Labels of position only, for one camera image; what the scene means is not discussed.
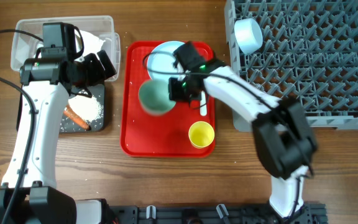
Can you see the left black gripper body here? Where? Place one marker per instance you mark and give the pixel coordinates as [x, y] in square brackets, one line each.
[90, 71]

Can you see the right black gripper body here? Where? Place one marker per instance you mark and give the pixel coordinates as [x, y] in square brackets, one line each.
[176, 89]

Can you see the white paper towel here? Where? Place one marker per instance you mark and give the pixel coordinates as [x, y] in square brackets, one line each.
[92, 44]

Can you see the green bowl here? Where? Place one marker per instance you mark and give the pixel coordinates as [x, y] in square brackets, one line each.
[154, 97]

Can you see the pile of white rice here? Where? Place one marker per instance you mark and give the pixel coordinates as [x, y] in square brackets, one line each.
[89, 109]

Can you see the orange carrot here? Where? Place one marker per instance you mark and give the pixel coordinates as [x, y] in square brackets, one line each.
[69, 113]

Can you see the light blue small bowl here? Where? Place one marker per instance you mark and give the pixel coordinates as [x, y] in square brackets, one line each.
[248, 35]

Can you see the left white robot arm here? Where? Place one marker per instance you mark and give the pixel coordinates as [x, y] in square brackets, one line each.
[28, 192]

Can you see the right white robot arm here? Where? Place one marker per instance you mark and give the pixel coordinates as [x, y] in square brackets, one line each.
[283, 138]

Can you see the grey dishwasher rack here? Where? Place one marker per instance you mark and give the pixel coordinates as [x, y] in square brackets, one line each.
[309, 52]

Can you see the white plastic spoon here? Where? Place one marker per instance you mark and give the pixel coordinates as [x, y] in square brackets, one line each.
[203, 107]

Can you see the light blue plate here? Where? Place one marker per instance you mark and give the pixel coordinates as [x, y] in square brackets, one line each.
[162, 58]

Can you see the yellow plastic cup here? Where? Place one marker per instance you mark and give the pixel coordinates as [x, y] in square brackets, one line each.
[201, 134]

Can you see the black plastic bin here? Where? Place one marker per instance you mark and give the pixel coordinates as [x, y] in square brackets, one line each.
[68, 126]

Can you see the red plastic tray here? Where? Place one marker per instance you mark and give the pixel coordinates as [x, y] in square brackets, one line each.
[144, 135]

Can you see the clear plastic bin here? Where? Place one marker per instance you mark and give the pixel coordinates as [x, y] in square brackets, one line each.
[24, 46]

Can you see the black mounting rail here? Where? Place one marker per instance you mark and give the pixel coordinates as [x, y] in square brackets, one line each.
[309, 213]

